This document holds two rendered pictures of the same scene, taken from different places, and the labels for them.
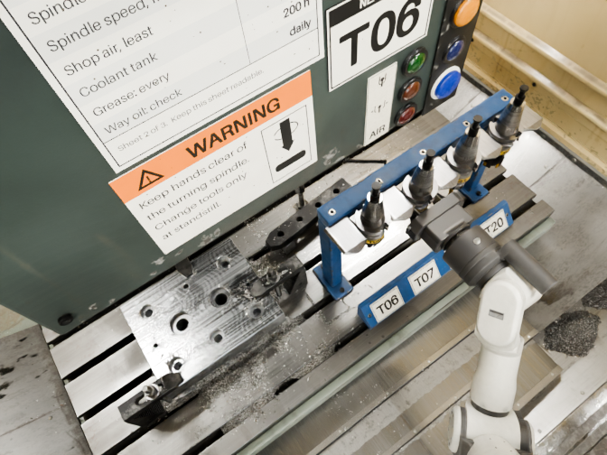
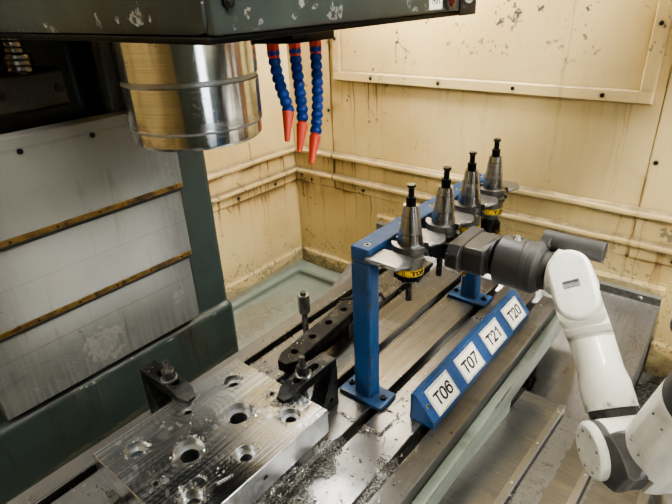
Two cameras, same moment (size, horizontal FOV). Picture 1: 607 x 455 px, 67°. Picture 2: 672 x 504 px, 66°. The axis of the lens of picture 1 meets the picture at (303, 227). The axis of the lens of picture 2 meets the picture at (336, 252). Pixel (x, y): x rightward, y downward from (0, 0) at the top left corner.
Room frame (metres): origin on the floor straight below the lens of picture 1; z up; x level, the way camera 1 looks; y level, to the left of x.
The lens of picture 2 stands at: (-0.29, 0.30, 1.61)
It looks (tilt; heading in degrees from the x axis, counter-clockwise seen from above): 26 degrees down; 338
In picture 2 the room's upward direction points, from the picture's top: 3 degrees counter-clockwise
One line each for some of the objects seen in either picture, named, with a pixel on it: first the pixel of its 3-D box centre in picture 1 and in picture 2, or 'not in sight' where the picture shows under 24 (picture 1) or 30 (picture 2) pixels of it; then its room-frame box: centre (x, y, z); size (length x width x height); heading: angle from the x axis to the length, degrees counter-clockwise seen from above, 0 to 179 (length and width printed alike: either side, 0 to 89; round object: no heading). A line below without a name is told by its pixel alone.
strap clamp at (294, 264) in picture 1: (277, 281); (307, 388); (0.40, 0.08, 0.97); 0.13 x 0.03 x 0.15; 117
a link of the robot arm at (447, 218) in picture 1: (453, 234); (491, 254); (0.35, -0.27, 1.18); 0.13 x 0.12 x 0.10; 117
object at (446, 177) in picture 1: (441, 173); (455, 217); (0.47, -0.27, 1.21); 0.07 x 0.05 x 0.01; 27
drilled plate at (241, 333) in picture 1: (203, 313); (216, 442); (0.36, 0.25, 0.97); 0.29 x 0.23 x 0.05; 117
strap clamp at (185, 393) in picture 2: (179, 257); (170, 392); (0.50, 0.30, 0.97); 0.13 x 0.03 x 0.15; 27
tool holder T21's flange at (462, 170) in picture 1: (462, 159); (468, 208); (0.49, -0.32, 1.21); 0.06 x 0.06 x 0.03
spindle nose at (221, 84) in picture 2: not in sight; (191, 86); (0.37, 0.20, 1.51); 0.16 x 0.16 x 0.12
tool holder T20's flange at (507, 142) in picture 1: (504, 131); (492, 192); (0.54, -0.42, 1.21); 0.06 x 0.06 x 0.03
